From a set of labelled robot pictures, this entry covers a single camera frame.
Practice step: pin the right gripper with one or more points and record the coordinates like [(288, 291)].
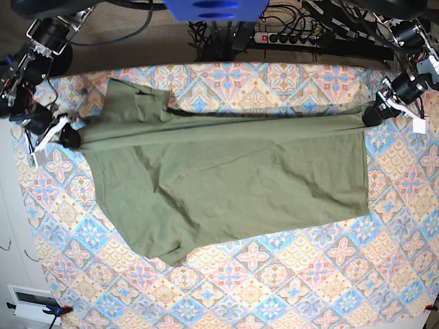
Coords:
[(42, 127)]

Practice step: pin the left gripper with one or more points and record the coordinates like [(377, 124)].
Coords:
[(394, 98)]

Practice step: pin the green t-shirt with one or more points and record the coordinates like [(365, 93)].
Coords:
[(173, 181)]

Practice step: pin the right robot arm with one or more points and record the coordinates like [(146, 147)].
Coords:
[(47, 54)]

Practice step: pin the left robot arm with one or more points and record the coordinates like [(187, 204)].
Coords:
[(421, 48)]

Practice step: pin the white power strip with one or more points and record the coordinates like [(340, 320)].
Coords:
[(288, 39)]

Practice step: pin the blue clamp lower left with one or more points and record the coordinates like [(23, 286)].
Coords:
[(55, 310)]

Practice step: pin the red clamp lower right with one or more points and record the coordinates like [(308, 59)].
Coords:
[(431, 308)]

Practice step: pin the white wall outlet box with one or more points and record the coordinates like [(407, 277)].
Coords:
[(30, 303)]

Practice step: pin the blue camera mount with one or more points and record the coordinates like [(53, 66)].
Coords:
[(216, 10)]

